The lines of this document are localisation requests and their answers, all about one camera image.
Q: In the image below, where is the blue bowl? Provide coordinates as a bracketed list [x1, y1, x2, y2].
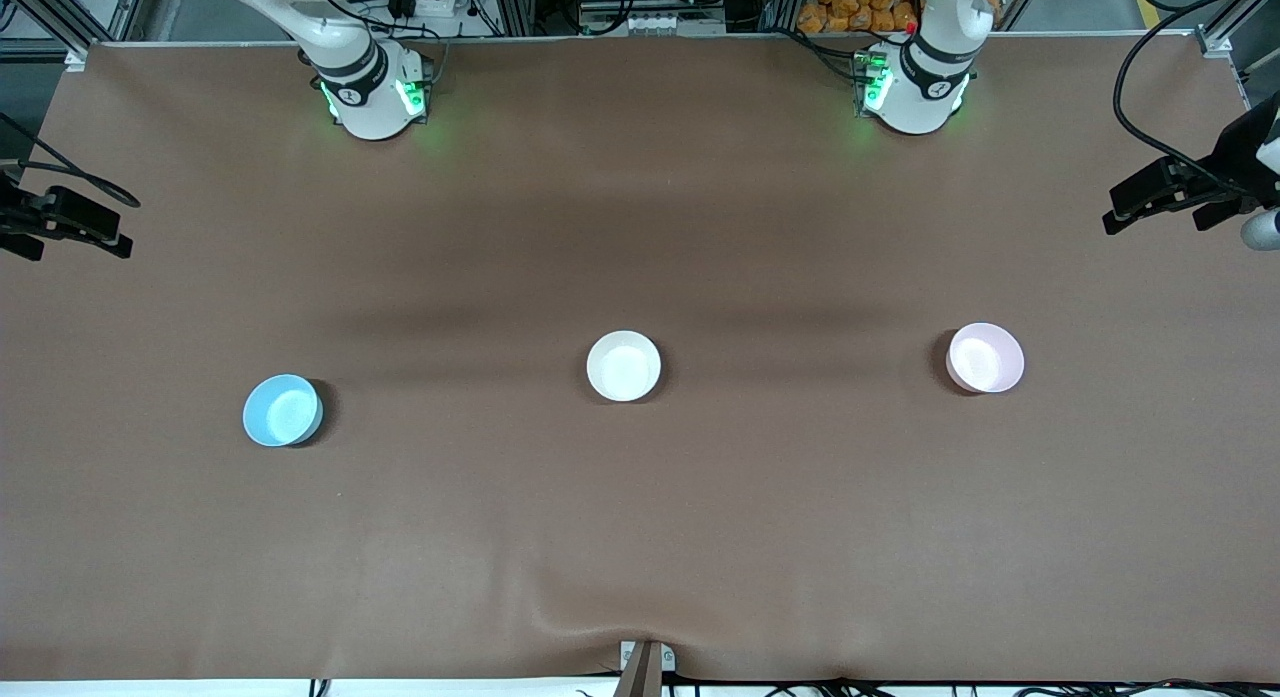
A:
[242, 373, 325, 448]

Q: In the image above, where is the pink bowl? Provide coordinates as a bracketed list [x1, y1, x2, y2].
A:
[945, 322, 1026, 395]

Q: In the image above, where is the white bowl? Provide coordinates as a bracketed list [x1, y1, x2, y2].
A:
[586, 330, 663, 403]

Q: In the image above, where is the pile of orange snacks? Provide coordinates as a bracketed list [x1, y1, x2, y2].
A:
[797, 0, 922, 35]

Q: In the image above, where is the brown table cloth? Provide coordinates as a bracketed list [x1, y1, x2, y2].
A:
[0, 32, 1280, 684]

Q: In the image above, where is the white power strip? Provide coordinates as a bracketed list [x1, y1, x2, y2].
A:
[618, 11, 693, 35]

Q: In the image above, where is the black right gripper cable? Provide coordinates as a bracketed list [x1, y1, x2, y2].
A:
[0, 111, 143, 210]

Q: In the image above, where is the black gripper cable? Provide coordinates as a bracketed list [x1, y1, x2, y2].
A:
[1112, 0, 1280, 188]
[0, 111, 143, 210]

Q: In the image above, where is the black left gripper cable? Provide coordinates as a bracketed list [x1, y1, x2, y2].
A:
[1112, 0, 1280, 188]

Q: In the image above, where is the aluminium frame profile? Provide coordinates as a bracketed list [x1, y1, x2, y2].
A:
[0, 0, 151, 58]

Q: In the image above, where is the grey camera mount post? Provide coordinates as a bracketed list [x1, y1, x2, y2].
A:
[614, 639, 677, 697]

